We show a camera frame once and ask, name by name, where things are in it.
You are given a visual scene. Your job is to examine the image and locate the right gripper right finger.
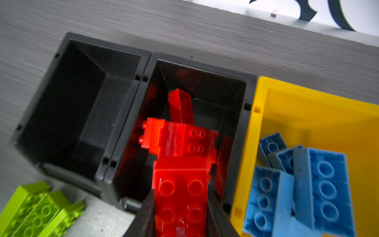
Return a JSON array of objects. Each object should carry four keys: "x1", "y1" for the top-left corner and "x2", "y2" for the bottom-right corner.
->
[{"x1": 206, "y1": 171, "x2": 239, "y2": 237}]

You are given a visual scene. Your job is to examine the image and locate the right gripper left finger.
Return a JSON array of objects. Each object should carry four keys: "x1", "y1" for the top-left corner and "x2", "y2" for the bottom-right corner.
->
[{"x1": 123, "y1": 189, "x2": 156, "y2": 237}]

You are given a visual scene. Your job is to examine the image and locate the blue lego brick large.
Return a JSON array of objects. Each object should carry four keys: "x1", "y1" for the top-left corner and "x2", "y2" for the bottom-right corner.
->
[{"x1": 242, "y1": 166, "x2": 295, "y2": 237}]

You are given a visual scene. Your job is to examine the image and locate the red lego arch piece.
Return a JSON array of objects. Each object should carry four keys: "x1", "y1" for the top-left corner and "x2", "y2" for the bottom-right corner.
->
[{"x1": 139, "y1": 118, "x2": 219, "y2": 168}]

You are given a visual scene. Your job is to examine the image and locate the red lego brick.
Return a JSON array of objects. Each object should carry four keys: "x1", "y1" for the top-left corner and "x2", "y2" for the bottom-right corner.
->
[
  {"x1": 153, "y1": 160, "x2": 210, "y2": 237},
  {"x1": 168, "y1": 88, "x2": 195, "y2": 125}
]

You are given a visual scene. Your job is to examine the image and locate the left black bin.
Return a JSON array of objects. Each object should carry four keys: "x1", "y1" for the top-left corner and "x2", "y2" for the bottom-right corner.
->
[{"x1": 12, "y1": 32, "x2": 151, "y2": 181}]

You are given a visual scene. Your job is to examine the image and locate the green lego brick cluster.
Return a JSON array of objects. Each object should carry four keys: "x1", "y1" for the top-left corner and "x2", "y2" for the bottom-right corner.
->
[{"x1": 1, "y1": 182, "x2": 85, "y2": 237}]

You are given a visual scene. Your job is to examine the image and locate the red lego brick front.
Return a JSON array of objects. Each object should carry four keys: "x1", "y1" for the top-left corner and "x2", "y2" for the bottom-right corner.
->
[{"x1": 153, "y1": 160, "x2": 210, "y2": 237}]

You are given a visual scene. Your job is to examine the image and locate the blue lego brick front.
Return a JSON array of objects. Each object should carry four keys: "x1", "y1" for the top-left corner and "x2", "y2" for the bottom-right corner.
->
[{"x1": 293, "y1": 148, "x2": 356, "y2": 237}]

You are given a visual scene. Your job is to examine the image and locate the middle black bin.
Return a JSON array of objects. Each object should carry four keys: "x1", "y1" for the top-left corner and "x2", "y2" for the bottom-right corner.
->
[{"x1": 95, "y1": 52, "x2": 257, "y2": 214}]

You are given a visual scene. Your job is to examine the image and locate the black bin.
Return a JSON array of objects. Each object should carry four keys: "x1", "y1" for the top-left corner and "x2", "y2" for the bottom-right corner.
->
[
  {"x1": 12, "y1": 32, "x2": 151, "y2": 181},
  {"x1": 95, "y1": 52, "x2": 257, "y2": 214}
]

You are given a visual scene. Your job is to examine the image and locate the blue lego brick top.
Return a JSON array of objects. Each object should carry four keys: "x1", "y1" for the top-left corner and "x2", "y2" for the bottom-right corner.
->
[{"x1": 257, "y1": 132, "x2": 288, "y2": 168}]

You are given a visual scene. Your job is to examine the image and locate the yellow bin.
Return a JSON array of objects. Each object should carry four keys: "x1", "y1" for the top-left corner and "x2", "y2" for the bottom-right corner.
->
[{"x1": 230, "y1": 77, "x2": 379, "y2": 237}]

